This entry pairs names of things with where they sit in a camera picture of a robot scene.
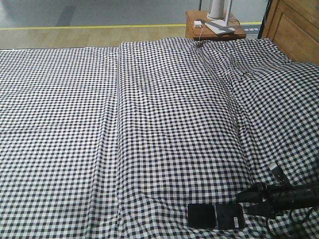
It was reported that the checkered bed sheet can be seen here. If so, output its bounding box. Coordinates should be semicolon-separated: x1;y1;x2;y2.
0;47;119;239

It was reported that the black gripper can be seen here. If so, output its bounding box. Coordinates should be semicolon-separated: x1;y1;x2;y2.
236;183;319;219

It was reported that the checkered duvet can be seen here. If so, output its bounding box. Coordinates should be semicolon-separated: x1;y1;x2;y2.
116;36;319;239

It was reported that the wooden nightstand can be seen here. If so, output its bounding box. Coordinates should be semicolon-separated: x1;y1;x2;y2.
185;10;247;41

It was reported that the black foldable smartphone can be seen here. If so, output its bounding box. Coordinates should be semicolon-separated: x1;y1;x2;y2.
187;204;245;230

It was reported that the white charger adapter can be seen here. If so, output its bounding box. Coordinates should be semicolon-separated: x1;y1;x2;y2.
193;20;202;28

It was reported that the wooden headboard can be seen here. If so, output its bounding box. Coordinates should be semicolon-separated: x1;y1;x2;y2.
262;0;319;64

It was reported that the checkered pillow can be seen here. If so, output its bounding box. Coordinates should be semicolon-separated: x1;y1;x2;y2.
231;62;319;185

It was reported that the white cylindrical humidifier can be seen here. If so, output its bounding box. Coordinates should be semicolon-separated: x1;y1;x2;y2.
207;0;232;21

